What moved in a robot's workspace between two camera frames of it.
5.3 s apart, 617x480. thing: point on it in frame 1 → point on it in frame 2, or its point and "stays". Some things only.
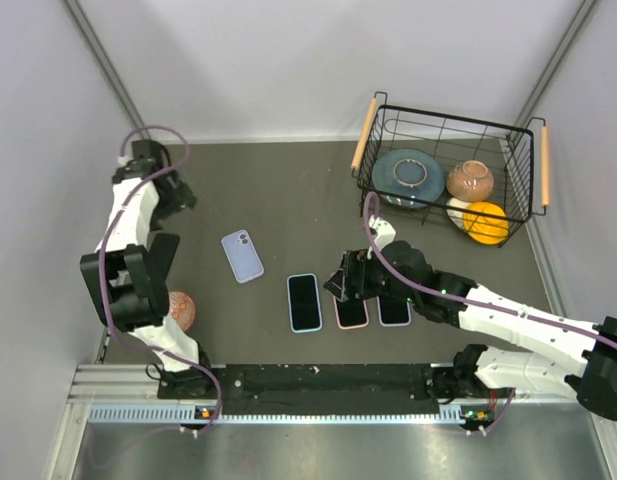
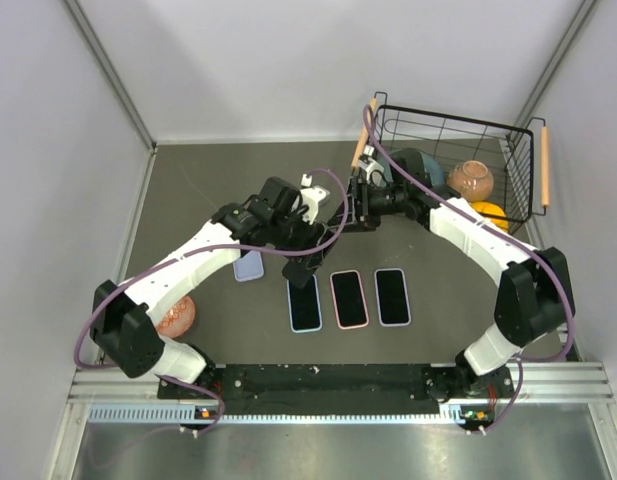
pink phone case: [350, 327] stays
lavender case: [242, 256] stays
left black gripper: [180, 197] → [317, 238]
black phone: [303, 302] stays
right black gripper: [355, 268] → [358, 210]
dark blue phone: [352, 311] stays
